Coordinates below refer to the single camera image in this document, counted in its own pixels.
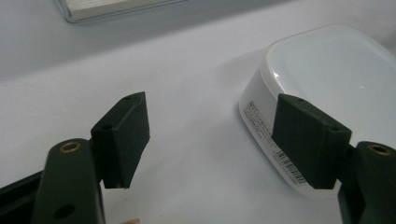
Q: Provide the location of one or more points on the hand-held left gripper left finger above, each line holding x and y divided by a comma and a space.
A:
120, 140

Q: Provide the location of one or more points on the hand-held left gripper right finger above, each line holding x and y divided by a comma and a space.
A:
311, 143

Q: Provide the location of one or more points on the white plastic container with lid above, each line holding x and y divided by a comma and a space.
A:
327, 71

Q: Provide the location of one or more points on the white tray edge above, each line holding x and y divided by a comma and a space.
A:
106, 7

